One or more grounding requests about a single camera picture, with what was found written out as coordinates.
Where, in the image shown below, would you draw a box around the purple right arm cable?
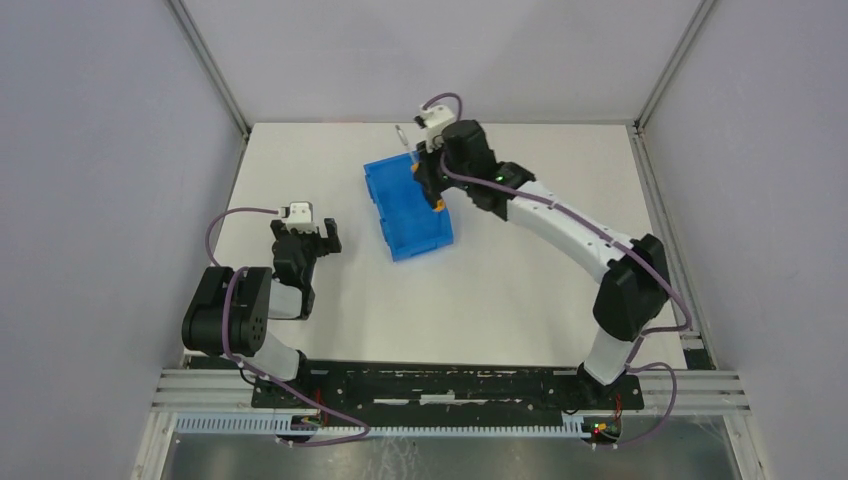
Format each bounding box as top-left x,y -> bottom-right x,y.
423,92 -> 694,450

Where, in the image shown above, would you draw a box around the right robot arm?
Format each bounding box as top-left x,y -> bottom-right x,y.
412,114 -> 671,390

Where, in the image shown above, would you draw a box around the blue plastic bin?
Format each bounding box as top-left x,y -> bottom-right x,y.
363,154 -> 454,262

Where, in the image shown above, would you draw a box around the orange black handled screwdriver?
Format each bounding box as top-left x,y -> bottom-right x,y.
394,124 -> 446,212

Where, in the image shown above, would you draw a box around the left aluminium corner post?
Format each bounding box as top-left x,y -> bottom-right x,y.
164,0 -> 252,142

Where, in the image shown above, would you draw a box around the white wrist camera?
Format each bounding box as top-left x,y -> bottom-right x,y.
414,105 -> 458,152
278,201 -> 317,234

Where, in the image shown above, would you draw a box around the right aluminium corner post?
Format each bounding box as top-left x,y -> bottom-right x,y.
633,0 -> 718,131

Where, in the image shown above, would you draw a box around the right aluminium side rail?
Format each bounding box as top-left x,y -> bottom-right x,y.
626,121 -> 717,370

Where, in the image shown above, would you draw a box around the aluminium front frame rails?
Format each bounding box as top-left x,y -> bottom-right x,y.
151,369 -> 751,416

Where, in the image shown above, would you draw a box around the aluminium corner post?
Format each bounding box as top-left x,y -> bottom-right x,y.
164,0 -> 252,142
633,0 -> 718,131

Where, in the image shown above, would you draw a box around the white slotted cable duct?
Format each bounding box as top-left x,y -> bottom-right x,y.
175,413 -> 590,440

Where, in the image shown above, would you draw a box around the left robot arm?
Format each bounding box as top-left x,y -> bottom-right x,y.
181,217 -> 342,382

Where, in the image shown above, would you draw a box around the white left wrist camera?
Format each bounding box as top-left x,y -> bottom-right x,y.
278,201 -> 317,234

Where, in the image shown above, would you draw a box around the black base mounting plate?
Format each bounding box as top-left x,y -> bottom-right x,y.
291,360 -> 645,430

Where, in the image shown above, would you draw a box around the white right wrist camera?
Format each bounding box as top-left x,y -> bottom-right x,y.
414,105 -> 458,152

